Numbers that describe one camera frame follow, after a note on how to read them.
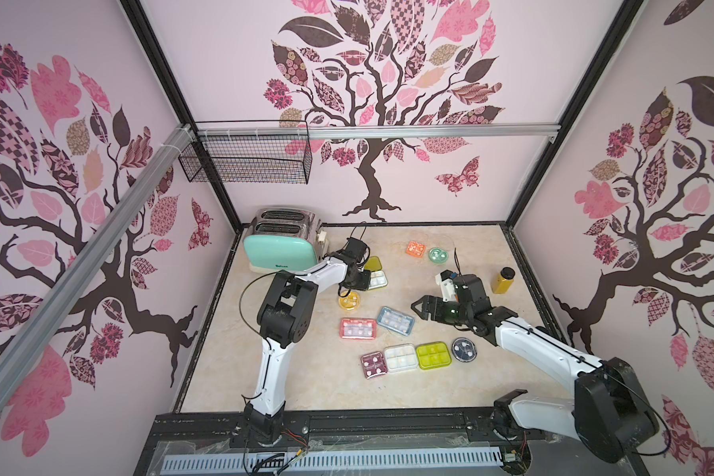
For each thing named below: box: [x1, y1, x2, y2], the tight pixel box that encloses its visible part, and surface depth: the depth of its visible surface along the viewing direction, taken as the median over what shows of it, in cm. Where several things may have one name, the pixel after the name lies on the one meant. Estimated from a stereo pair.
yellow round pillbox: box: [337, 291, 361, 313], surface depth 97 cm
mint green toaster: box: [242, 208, 329, 273], surface depth 99 cm
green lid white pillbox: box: [415, 341, 453, 371], surface depth 87 cm
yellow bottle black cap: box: [491, 266, 516, 295], surface depth 96 cm
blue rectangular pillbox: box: [376, 305, 416, 337], surface depth 94 cm
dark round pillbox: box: [451, 336, 478, 363], surface depth 88 cm
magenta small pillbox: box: [360, 351, 388, 380], surface depth 85 cm
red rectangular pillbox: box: [339, 317, 378, 341], surface depth 93 cm
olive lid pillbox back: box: [363, 255, 389, 291], surface depth 106 cm
